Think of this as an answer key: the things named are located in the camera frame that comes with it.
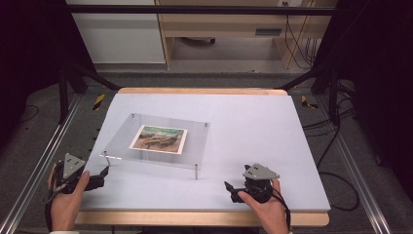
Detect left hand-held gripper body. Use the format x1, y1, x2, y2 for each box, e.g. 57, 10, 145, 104
53, 152, 87, 195

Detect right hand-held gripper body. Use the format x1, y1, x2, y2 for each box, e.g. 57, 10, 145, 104
242, 163, 281, 205

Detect clear acrylic photo frame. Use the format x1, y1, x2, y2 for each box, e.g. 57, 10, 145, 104
98, 112, 210, 181

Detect boat painting print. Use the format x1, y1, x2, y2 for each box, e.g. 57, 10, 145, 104
128, 124, 189, 155

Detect person's left hand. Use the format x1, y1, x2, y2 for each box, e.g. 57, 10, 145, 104
47, 162, 92, 232

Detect person's right hand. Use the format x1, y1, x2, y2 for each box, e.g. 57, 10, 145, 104
238, 178, 290, 234

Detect white foam table mat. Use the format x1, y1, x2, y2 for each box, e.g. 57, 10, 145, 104
80, 93, 332, 213

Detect black metal stand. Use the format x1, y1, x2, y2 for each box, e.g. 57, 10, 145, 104
57, 60, 122, 125
276, 62, 343, 127

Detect dark curtain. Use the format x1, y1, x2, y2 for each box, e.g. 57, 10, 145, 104
0, 0, 96, 150
311, 0, 413, 199

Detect white cabinet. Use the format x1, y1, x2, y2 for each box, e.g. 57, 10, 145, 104
65, 0, 167, 64

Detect light wooden desk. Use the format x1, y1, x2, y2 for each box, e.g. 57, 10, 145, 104
155, 0, 339, 70

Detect black horizontal metal bar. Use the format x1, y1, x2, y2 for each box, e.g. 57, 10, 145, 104
64, 4, 339, 17

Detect aluminium floor rail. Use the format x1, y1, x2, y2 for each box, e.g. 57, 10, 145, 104
0, 94, 83, 234
316, 96, 393, 234

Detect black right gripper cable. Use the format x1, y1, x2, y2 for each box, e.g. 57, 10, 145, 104
271, 185, 292, 232

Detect thin black floor cable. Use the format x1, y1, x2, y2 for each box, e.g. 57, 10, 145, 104
18, 103, 40, 124

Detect black floor cable bundle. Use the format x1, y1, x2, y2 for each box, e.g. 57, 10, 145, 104
302, 97, 356, 138

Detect black looped floor cable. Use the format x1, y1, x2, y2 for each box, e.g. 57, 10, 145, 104
316, 125, 360, 213

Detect black hanging cables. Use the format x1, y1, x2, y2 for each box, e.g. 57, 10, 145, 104
282, 1, 319, 70

